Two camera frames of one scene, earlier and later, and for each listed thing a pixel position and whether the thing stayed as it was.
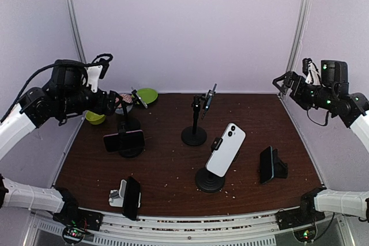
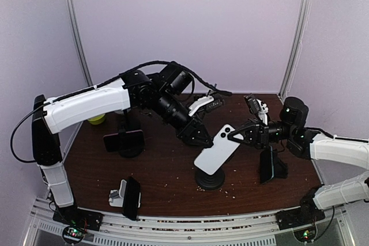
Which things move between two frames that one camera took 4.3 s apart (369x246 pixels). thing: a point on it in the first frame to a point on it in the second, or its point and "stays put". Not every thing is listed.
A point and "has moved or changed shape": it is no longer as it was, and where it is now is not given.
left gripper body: [107, 109] to [184, 133]
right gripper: [295, 94] to [258, 135]
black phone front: [130, 201] stays put
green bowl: [94, 118] stays put
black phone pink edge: [130, 141] stays put
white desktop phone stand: [116, 197] stays put
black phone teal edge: [266, 165] stays put
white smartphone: [221, 160] has moved or changed shape
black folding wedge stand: [281, 169] stays put
